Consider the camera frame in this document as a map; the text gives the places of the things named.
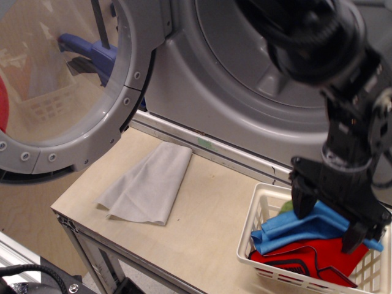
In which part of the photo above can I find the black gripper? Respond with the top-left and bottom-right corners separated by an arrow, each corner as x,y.
290,131 -> 391,254

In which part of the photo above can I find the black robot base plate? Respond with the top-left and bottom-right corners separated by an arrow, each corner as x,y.
0,255 -> 92,294

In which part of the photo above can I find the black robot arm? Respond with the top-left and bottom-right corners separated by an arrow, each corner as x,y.
238,1 -> 391,254

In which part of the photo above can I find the blue clamp handle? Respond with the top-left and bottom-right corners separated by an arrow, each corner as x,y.
58,33 -> 118,87

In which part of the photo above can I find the grey folded cloth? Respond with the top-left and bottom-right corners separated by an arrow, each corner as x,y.
94,142 -> 192,225

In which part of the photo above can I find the green cloth with black print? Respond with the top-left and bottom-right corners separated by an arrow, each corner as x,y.
279,200 -> 293,214

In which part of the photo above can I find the black cable loop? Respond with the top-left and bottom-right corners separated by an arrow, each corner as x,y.
0,264 -> 66,294

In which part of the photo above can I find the aluminium frame work table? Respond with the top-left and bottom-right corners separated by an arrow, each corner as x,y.
52,111 -> 290,293

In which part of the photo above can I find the red cloth with black print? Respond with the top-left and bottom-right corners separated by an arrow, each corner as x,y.
248,238 -> 369,288

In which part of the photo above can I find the light blue cloth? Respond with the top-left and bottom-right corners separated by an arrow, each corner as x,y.
251,200 -> 385,256

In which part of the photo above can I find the grey washing machine body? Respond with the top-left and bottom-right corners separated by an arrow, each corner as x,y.
143,0 -> 392,206

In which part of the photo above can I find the round grey machine door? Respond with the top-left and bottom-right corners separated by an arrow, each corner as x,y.
1,1 -> 172,184

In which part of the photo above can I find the white plastic laundry basket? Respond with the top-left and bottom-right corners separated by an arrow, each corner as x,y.
236,183 -> 391,293

